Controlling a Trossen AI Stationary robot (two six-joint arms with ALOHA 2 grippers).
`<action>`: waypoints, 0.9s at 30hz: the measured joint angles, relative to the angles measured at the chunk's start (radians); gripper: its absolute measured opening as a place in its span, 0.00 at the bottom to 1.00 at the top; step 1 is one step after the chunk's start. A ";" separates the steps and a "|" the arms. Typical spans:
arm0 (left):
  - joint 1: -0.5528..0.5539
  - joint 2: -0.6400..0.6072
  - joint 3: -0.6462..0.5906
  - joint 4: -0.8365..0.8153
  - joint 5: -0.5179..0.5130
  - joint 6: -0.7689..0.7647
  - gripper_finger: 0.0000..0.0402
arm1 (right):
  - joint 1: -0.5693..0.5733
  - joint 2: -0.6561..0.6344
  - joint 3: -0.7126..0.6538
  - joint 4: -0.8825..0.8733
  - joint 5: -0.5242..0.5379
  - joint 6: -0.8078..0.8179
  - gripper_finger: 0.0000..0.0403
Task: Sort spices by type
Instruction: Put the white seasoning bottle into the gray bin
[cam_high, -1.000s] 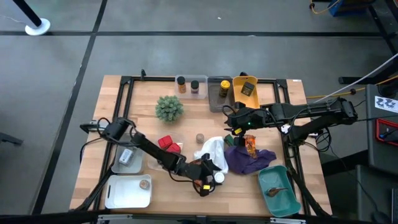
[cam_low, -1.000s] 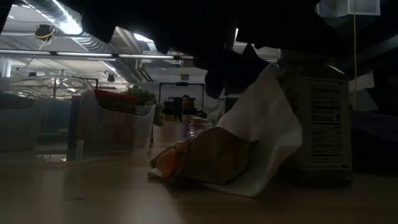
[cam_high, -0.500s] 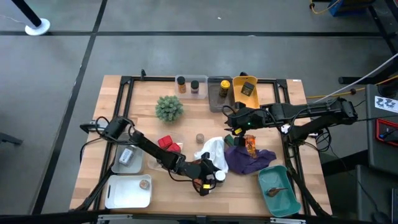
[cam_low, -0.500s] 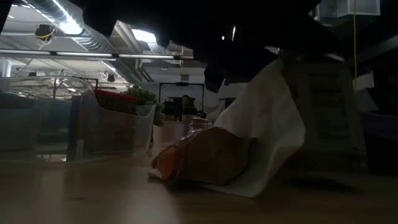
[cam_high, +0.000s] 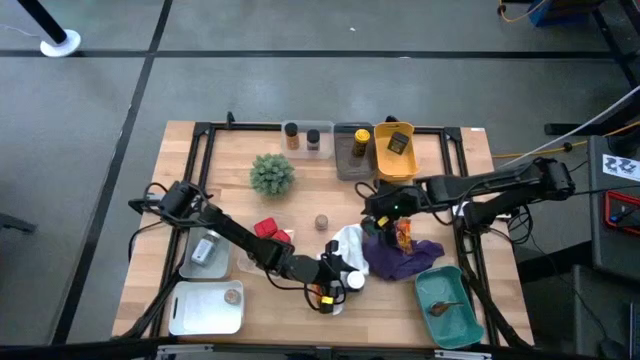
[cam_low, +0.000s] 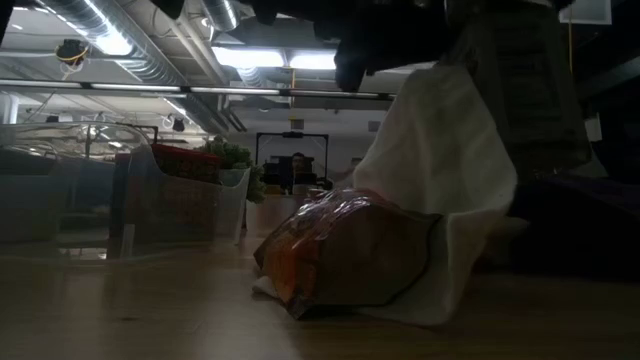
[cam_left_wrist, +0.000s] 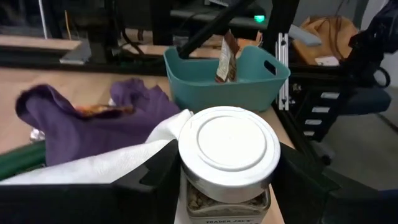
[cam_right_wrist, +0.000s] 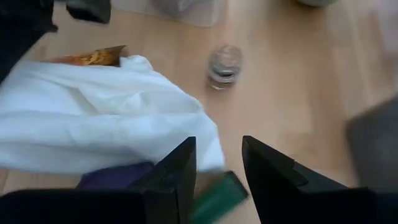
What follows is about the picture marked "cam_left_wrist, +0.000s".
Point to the white cloth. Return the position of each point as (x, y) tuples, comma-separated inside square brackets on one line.
[(93, 165)]

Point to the tan bag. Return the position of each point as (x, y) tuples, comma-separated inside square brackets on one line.
[(335, 34)]

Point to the silver aluminium extrusion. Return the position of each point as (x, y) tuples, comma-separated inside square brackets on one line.
[(282, 77)]

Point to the blue seat chair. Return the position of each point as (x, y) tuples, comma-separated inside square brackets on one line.
[(367, 101)]

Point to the purple cloth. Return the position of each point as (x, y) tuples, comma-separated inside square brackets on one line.
[(77, 133)]

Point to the green spice tin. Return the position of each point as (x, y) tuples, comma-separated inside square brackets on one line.
[(18, 158)]

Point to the black backpack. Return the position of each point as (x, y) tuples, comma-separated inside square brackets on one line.
[(373, 37)]

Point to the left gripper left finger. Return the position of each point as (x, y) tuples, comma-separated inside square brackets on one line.
[(93, 205)]

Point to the white-lid spice jar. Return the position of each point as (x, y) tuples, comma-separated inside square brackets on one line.
[(230, 149)]

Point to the teal plastic bin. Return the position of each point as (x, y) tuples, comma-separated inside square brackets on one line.
[(217, 96)]

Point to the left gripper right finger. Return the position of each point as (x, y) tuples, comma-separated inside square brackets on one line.
[(311, 202)]

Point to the wooden side table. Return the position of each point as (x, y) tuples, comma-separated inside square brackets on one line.
[(31, 42)]

